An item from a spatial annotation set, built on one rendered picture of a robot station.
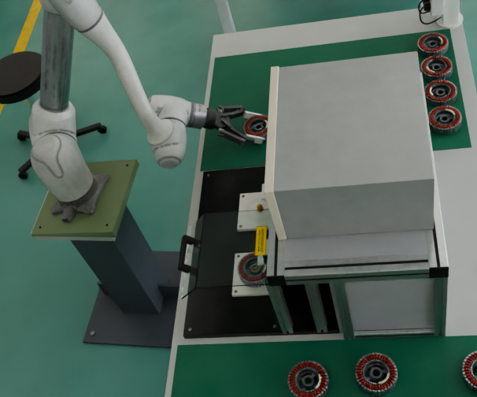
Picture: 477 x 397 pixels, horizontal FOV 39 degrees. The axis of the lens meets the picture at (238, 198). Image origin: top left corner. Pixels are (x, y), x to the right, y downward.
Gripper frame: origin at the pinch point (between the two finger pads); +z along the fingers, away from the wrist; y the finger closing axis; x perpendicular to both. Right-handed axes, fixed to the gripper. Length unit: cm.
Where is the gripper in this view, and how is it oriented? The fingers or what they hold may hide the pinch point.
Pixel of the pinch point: (257, 128)
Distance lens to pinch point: 252.4
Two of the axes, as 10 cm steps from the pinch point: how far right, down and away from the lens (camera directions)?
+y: -0.3, -7.8, 6.2
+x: -3.0, 6.0, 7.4
